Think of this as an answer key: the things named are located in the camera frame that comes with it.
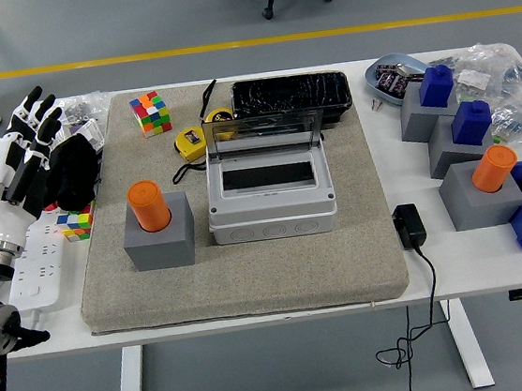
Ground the yellow tape measure black strap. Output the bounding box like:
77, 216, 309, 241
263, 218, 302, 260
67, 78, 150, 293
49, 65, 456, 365
166, 125, 212, 186

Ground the blue square battery block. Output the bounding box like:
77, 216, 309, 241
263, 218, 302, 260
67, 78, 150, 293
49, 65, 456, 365
447, 98, 496, 149
415, 62, 458, 110

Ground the black power adapter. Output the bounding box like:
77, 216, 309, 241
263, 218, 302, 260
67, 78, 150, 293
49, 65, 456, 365
391, 202, 429, 251

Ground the orange cylinder battery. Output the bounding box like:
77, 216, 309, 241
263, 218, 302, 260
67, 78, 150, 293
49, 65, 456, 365
468, 142, 522, 196
125, 177, 173, 235

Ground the purple packet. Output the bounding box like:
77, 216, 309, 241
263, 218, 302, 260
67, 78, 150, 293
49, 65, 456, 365
373, 62, 400, 92
388, 72, 414, 98

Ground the black adapter cord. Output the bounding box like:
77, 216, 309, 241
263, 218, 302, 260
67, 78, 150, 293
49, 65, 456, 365
364, 240, 461, 391

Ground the white purple carton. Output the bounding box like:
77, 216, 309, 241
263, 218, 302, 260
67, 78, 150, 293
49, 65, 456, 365
66, 116, 107, 155

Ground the black plastic tray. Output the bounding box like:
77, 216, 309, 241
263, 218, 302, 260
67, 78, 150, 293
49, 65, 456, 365
229, 68, 357, 141

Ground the grey block with square hole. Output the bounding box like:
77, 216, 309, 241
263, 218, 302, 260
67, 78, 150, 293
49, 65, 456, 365
395, 76, 464, 146
424, 110, 500, 182

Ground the small colourful puzzle cube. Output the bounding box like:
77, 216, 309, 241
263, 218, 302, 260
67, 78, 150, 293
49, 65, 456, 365
52, 200, 101, 244

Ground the grey plastic electrical box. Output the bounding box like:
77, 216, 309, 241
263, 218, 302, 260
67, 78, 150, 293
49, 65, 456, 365
201, 143, 342, 248

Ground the pale blue dish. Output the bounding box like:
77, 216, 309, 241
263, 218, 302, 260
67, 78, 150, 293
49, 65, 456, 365
361, 47, 436, 112

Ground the clear bag of small parts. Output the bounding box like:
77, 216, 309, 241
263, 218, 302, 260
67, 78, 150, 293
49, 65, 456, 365
58, 90, 113, 130

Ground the grey block with round hole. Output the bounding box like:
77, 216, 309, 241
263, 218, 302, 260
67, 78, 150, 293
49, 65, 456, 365
117, 189, 200, 274
435, 155, 522, 234

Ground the transparent hinged box lid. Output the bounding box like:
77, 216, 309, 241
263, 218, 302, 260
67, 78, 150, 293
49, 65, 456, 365
199, 106, 329, 165

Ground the white power strip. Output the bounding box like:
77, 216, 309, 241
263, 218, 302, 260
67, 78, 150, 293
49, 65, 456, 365
0, 206, 74, 314

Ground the black cloth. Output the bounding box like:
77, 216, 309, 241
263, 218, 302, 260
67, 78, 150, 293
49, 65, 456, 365
39, 131, 106, 215

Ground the grey-brown fabric mat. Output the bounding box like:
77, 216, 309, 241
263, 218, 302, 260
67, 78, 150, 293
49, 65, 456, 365
56, 62, 413, 338

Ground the large colourful puzzle cube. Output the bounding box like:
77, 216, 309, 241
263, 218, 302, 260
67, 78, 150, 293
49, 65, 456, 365
127, 89, 175, 141

